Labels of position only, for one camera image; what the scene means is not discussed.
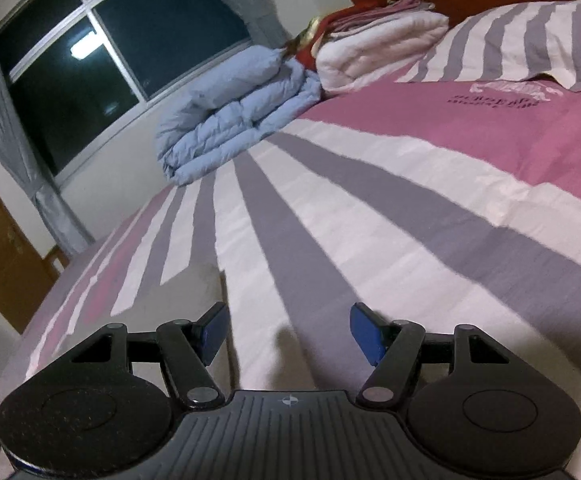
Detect wooden door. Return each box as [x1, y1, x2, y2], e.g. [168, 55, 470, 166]
[0, 150, 58, 333]

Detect folded white quilt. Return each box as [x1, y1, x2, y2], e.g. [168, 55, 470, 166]
[315, 10, 450, 93]

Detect striped pillow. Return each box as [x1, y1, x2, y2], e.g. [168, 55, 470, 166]
[393, 0, 581, 93]

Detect folded pink sheets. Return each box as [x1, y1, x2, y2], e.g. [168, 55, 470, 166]
[331, 0, 436, 31]

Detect wooden chair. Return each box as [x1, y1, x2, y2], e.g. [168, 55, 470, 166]
[45, 247, 71, 277]

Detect folded blue duvet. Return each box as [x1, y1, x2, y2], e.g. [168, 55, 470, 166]
[154, 44, 324, 187]

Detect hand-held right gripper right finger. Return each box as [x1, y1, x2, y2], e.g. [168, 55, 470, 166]
[349, 302, 519, 407]

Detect window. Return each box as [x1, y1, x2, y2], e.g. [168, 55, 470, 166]
[0, 0, 251, 181]

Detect red cloth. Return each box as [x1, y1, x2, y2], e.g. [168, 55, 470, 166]
[293, 7, 366, 72]

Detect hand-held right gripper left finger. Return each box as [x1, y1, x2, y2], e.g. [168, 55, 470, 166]
[68, 302, 231, 409]

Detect striped bed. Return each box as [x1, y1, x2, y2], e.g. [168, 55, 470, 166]
[0, 0, 581, 461]

